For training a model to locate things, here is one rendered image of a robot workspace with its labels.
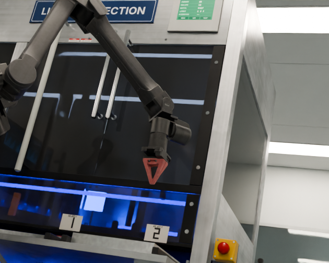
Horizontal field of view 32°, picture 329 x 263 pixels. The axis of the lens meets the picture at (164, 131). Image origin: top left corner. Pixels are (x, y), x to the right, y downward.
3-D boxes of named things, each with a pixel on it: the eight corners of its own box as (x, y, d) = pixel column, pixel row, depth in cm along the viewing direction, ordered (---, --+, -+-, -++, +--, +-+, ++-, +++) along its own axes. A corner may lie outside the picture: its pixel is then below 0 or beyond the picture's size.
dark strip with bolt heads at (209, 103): (179, 242, 201) (213, 46, 230) (191, 244, 200) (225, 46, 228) (178, 242, 200) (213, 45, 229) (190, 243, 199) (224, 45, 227)
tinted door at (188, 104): (94, 176, 222) (126, 45, 243) (202, 187, 208) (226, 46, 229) (93, 176, 221) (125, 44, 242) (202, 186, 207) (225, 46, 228)
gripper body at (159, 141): (171, 164, 177) (173, 141, 180) (161, 153, 168) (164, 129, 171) (151, 163, 179) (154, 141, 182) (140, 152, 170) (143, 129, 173)
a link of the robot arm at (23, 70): (55, -5, 184) (68, -25, 176) (91, 20, 187) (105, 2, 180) (-10, 91, 156) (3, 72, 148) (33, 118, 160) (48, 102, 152)
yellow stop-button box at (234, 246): (216, 262, 200) (219, 242, 203) (236, 265, 198) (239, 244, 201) (212, 258, 194) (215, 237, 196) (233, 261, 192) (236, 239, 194)
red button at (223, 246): (218, 254, 195) (220, 242, 196) (230, 256, 194) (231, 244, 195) (215, 252, 192) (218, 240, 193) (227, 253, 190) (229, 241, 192)
